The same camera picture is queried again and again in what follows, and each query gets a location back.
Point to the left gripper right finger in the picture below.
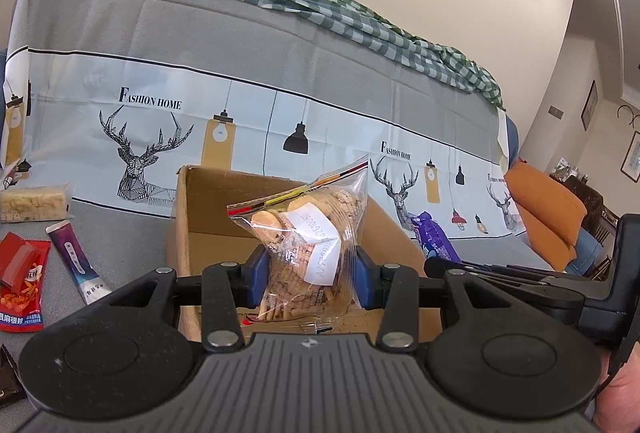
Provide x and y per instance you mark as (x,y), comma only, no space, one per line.
(394,288)

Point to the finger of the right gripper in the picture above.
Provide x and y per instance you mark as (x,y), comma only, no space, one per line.
(435,267)

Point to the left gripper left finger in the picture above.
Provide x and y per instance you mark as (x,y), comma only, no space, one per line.
(226,286)

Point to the clear bag of biscuits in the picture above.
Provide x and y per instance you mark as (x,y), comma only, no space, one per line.
(310,233)

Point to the pale rice cracker pack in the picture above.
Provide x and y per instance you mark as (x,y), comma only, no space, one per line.
(35,204)

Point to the red spicy snack bag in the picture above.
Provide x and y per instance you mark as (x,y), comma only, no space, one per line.
(21,312)

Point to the dark brown snack pack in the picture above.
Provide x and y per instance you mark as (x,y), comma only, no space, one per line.
(11,389)

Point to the purple chocolate wrapper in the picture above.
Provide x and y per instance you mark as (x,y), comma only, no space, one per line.
(432,239)

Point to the person's right hand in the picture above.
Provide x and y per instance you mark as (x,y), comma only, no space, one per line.
(617,406)

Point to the open cardboard box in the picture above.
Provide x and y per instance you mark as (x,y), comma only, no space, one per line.
(204,235)

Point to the blue sofa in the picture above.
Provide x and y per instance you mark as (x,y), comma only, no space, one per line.
(588,249)

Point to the orange cushion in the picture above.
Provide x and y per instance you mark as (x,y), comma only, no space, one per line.
(552,215)

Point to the purple white snack tube pack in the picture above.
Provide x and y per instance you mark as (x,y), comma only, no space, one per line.
(88,282)

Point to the small red snack pack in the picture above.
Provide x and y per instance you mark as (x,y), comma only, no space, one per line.
(16,257)

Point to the grey deer print sofa cover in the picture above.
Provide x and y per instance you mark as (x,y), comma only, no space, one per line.
(119,95)

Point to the wall switch plate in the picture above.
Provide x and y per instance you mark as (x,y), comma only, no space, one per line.
(555,112)

